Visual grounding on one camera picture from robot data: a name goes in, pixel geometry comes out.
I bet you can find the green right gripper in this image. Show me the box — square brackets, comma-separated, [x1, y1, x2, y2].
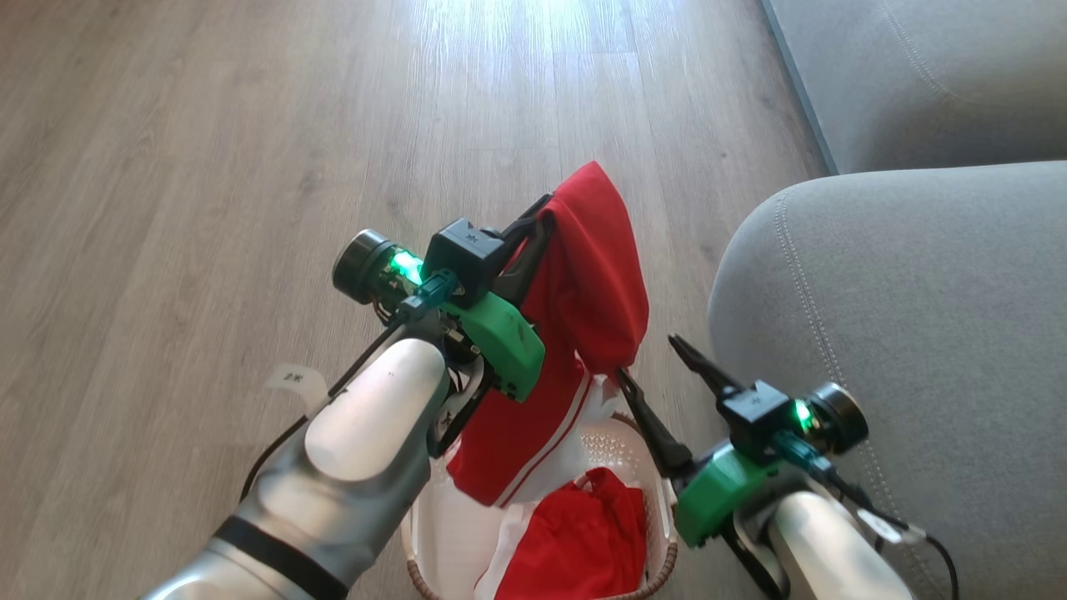
[615, 335, 784, 548]

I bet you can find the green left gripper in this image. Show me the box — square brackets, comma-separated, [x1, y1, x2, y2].
[440, 193, 556, 405]

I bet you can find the red white striped sports garment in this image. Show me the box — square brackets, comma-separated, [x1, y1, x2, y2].
[446, 161, 651, 509]

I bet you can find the white basket with brown rim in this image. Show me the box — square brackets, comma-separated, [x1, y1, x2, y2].
[400, 408, 680, 600]

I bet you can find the right gripper black motor cylinder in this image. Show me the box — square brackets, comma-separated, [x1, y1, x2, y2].
[792, 382, 869, 457]

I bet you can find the gripper black motor cylinder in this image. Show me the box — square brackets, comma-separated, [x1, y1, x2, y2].
[332, 229, 426, 305]
[792, 382, 869, 457]

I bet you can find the left gripper black motor cylinder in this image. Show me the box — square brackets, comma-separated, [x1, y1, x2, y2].
[332, 229, 426, 305]

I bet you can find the grey sofa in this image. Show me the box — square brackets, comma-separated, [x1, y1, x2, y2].
[707, 161, 1067, 600]

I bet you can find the grey flat sofa section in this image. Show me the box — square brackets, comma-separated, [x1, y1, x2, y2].
[760, 0, 1067, 176]

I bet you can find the teal left cable connector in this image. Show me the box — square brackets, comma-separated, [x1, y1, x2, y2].
[414, 268, 463, 305]

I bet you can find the teal cable connector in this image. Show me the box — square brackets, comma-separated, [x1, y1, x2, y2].
[414, 268, 463, 305]
[771, 429, 837, 483]

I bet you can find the teal right cable connector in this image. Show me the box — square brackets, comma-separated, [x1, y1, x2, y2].
[771, 429, 837, 483]

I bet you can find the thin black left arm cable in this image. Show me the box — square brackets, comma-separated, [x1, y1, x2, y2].
[240, 321, 409, 501]

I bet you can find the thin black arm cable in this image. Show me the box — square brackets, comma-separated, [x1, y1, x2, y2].
[821, 471, 961, 600]
[240, 321, 409, 501]

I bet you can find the white right cable label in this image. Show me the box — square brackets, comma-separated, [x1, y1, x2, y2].
[857, 507, 928, 544]

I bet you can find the white cable label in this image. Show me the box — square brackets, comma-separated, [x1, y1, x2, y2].
[857, 507, 928, 544]
[267, 362, 330, 418]

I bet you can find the white left cable label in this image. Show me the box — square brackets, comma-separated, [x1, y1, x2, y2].
[267, 362, 330, 418]

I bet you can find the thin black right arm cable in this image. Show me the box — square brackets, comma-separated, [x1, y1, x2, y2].
[821, 471, 961, 600]

